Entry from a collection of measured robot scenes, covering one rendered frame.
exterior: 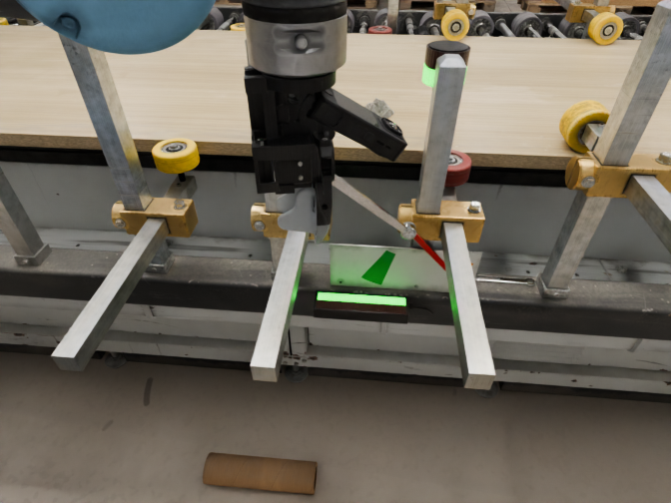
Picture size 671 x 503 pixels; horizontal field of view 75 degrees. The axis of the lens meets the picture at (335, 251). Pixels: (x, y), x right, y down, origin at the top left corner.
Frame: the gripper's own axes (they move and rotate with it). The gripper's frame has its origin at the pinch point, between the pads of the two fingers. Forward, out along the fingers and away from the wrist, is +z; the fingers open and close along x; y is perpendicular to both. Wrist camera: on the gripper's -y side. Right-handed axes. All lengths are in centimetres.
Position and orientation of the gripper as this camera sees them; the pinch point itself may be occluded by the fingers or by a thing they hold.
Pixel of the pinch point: (323, 233)
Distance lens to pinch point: 53.9
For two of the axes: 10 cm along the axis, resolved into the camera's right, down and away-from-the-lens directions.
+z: -0.1, 7.6, 6.5
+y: -9.9, 0.9, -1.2
